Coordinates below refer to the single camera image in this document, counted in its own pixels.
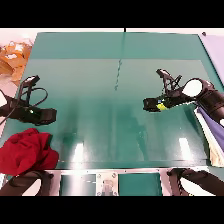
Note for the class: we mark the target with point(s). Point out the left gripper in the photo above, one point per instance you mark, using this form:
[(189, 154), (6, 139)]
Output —
[(40, 117)]

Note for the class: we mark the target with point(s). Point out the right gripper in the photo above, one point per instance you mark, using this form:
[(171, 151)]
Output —
[(156, 104)]

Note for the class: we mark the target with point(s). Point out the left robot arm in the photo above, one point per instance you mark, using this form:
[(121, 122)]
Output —
[(8, 109)]

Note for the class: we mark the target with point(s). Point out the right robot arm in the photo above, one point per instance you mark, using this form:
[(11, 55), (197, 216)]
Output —
[(213, 100)]

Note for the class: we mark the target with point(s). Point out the red garment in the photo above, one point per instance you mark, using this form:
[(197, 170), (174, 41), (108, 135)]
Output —
[(28, 151)]

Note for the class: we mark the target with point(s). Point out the purple garment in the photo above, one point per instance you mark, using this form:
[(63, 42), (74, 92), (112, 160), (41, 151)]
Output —
[(217, 134)]

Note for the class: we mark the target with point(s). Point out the cream garment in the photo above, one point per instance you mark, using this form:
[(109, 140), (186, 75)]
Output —
[(217, 157)]

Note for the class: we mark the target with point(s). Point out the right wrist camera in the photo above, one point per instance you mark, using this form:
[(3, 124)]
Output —
[(167, 78)]

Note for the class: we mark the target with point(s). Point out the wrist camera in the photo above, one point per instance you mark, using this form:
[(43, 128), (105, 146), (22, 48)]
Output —
[(28, 82), (167, 78)]

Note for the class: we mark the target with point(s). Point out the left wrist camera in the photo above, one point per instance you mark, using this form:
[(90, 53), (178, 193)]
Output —
[(28, 82)]

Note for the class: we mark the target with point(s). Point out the silver frame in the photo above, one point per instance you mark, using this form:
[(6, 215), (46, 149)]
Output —
[(106, 182)]

